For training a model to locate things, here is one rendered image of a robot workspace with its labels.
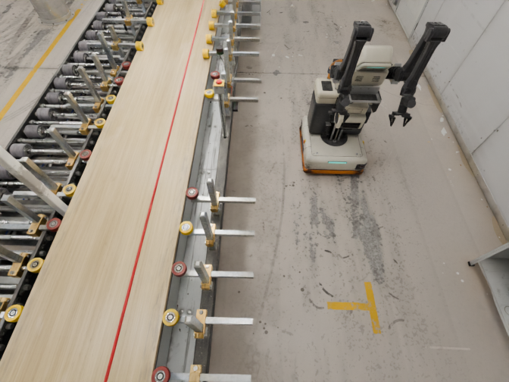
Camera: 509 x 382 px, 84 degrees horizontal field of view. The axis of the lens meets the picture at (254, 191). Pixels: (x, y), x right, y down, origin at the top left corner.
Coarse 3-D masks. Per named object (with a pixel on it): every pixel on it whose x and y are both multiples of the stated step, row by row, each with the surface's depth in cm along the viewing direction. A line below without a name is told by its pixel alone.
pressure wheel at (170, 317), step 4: (172, 308) 144; (164, 312) 143; (168, 312) 143; (172, 312) 143; (176, 312) 143; (164, 316) 142; (168, 316) 142; (172, 316) 142; (176, 316) 142; (164, 320) 141; (168, 320) 141; (172, 320) 141; (176, 320) 141; (168, 324) 140; (172, 324) 140
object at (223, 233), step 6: (192, 234) 174; (198, 234) 174; (204, 234) 174; (216, 234) 173; (222, 234) 173; (228, 234) 173; (234, 234) 173; (240, 234) 173; (246, 234) 173; (252, 234) 173
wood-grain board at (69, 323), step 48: (192, 0) 325; (144, 48) 272; (192, 48) 272; (144, 96) 233; (192, 96) 234; (96, 144) 205; (144, 144) 205; (192, 144) 205; (96, 192) 182; (144, 192) 183; (96, 240) 164; (144, 240) 164; (48, 288) 149; (96, 288) 150; (144, 288) 150; (48, 336) 137; (96, 336) 137; (144, 336) 137
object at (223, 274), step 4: (188, 272) 163; (192, 272) 163; (212, 272) 163; (216, 272) 163; (220, 272) 163; (224, 272) 163; (228, 272) 163; (232, 272) 163; (236, 272) 163; (240, 272) 163; (244, 272) 163; (248, 272) 163; (252, 272) 163; (184, 276) 162; (188, 276) 163; (192, 276) 163; (196, 276) 162; (212, 276) 162; (216, 276) 162; (220, 276) 162; (224, 276) 162; (228, 276) 162; (232, 276) 162; (236, 276) 162; (240, 276) 162; (244, 276) 162; (248, 276) 162; (252, 276) 162
